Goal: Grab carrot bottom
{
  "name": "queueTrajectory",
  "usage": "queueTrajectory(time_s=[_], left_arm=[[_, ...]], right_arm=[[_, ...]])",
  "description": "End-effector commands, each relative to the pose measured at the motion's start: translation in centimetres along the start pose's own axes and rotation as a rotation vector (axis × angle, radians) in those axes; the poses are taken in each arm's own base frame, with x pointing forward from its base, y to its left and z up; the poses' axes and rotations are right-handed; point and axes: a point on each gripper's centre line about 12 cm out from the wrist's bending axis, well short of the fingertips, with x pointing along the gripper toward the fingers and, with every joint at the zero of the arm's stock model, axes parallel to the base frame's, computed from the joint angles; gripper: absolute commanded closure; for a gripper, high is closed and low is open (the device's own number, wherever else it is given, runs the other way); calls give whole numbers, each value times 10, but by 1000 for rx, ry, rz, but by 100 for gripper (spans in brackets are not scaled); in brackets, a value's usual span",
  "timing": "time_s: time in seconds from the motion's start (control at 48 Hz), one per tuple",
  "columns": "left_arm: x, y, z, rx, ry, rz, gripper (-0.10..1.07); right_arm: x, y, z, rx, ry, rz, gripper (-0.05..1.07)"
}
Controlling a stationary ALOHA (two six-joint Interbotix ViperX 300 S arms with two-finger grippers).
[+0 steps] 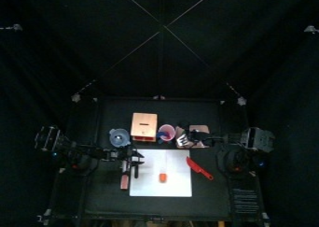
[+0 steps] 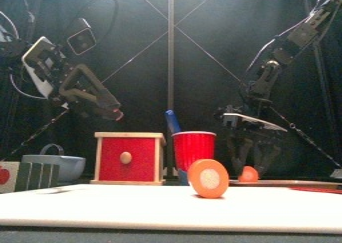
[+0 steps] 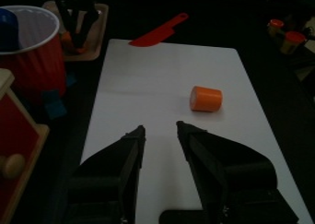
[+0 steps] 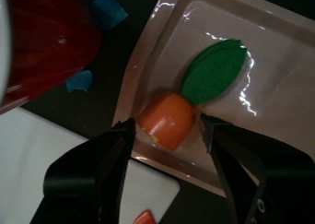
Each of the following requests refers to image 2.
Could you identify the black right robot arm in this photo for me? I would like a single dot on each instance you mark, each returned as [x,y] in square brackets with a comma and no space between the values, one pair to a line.
[284,47]

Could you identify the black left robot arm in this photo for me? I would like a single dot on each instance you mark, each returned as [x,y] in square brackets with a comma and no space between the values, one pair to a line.
[9,47]

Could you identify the orange carrot piece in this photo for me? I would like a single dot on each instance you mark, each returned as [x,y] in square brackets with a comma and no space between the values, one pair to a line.
[248,174]

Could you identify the orange carrot slice with velcro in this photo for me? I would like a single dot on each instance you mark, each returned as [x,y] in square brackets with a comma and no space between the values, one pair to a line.
[208,178]

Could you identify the wooden board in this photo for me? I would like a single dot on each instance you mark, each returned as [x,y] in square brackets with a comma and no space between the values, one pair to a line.
[288,183]

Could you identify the red plastic cup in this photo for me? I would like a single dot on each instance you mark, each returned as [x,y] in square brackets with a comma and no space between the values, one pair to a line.
[192,150]

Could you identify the flat red mat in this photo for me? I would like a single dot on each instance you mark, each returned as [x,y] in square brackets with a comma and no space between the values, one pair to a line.
[318,189]

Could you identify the blue marker pen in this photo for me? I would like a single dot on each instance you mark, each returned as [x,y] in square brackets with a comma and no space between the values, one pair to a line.
[172,121]

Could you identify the red wooden drawer box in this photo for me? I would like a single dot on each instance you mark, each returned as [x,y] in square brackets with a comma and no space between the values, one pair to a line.
[128,158]

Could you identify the light blue bowl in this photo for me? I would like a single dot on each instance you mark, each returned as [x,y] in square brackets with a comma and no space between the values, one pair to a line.
[61,165]

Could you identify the white cutting board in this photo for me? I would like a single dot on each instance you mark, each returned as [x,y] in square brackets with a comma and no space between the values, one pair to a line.
[168,207]

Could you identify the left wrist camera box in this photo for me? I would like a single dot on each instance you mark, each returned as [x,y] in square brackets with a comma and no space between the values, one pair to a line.
[81,40]

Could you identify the grey vertical frame pole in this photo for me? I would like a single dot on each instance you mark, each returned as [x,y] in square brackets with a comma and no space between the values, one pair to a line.
[169,53]

